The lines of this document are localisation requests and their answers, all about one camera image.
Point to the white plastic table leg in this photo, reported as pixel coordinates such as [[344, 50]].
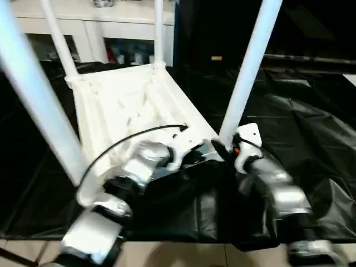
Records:
[[250, 67], [39, 100], [58, 39], [159, 30]]

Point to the white plastic table top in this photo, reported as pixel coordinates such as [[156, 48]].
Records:
[[128, 100]]

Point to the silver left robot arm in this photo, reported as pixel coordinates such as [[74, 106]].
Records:
[[133, 172]]

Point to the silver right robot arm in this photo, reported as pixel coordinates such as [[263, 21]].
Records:
[[278, 192]]

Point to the black mat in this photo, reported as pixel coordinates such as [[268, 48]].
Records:
[[183, 206]]

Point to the small gold tag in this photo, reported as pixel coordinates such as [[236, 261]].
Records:
[[216, 57]]

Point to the black metal bar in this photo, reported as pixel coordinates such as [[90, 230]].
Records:
[[311, 60]]

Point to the white cabinet with glass doors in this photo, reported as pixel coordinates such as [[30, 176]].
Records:
[[111, 19]]

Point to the black metal stand leg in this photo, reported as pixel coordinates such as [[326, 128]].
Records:
[[12, 256]]

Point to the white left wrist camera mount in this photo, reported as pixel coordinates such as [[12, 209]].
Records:
[[186, 142]]

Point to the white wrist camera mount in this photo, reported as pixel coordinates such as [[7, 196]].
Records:
[[247, 136], [186, 142]]

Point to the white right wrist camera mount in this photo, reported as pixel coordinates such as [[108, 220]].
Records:
[[247, 136]]

